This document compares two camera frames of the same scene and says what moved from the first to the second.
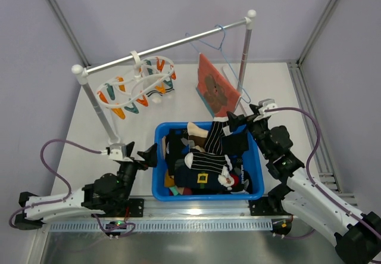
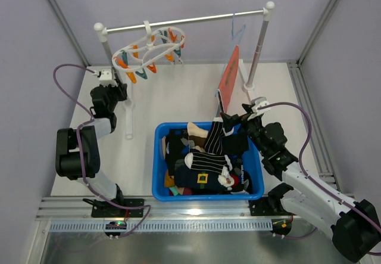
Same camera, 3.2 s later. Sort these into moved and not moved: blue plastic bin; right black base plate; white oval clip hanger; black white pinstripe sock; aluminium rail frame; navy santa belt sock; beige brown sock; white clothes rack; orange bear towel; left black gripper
Moved: left black gripper; orange bear towel; white clothes rack; white oval clip hanger
Not moved: black white pinstripe sock; right black base plate; navy santa belt sock; beige brown sock; aluminium rail frame; blue plastic bin
